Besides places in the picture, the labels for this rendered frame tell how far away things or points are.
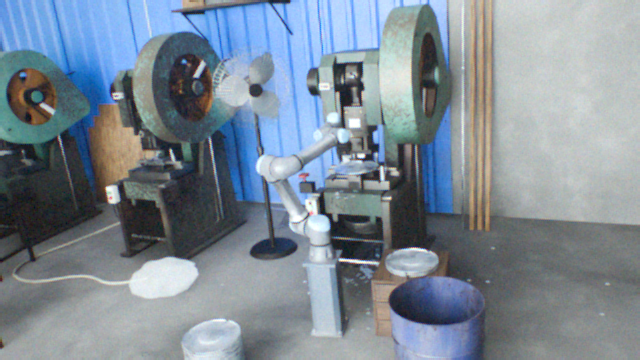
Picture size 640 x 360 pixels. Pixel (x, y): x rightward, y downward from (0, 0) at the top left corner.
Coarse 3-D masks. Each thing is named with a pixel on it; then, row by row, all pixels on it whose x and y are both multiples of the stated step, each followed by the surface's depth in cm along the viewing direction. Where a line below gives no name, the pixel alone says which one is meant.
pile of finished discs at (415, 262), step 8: (392, 256) 296; (400, 256) 295; (408, 256) 292; (416, 256) 291; (424, 256) 292; (432, 256) 291; (392, 264) 286; (400, 264) 285; (408, 264) 283; (416, 264) 282; (424, 264) 282; (432, 264) 281; (392, 272) 282; (400, 272) 277; (408, 272) 275; (416, 272) 275; (424, 272) 277
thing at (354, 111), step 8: (352, 104) 330; (360, 104) 329; (344, 112) 330; (352, 112) 327; (360, 112) 325; (344, 120) 331; (352, 120) 329; (360, 120) 327; (352, 128) 331; (360, 128) 328; (352, 136) 332; (360, 136) 330; (368, 136) 331; (352, 144) 330; (360, 144) 328; (368, 144) 332
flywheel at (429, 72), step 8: (424, 40) 324; (432, 40) 326; (424, 48) 325; (432, 48) 329; (424, 56) 326; (432, 56) 332; (424, 64) 305; (432, 64) 302; (424, 72) 302; (432, 72) 301; (440, 72) 307; (424, 80) 303; (432, 80) 302; (440, 80) 307; (424, 88) 308; (432, 88) 307; (424, 96) 308; (432, 96) 336; (424, 104) 309; (432, 104) 334; (432, 112) 332
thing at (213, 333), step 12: (204, 324) 271; (216, 324) 270; (228, 324) 268; (192, 336) 261; (204, 336) 259; (216, 336) 258; (228, 336) 258; (192, 348) 251; (204, 348) 250; (216, 348) 249
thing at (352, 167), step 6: (348, 162) 347; (354, 162) 346; (360, 162) 344; (366, 162) 343; (372, 162) 341; (336, 168) 336; (342, 168) 335; (348, 168) 331; (354, 168) 330; (360, 168) 329; (366, 168) 329
